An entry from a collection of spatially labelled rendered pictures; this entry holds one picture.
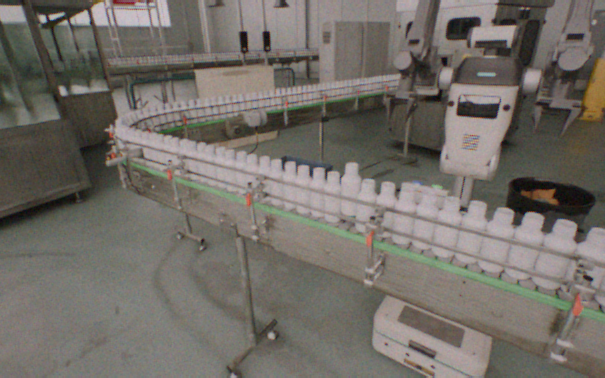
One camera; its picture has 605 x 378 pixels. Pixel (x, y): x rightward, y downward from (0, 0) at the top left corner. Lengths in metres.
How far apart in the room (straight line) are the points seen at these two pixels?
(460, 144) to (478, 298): 0.70
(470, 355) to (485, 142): 0.94
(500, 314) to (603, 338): 0.19
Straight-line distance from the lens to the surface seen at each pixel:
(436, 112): 4.76
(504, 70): 1.49
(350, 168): 0.96
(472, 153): 1.48
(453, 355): 1.76
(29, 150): 3.98
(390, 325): 1.79
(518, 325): 1.01
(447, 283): 0.98
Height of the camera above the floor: 1.55
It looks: 25 degrees down
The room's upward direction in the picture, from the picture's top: 2 degrees counter-clockwise
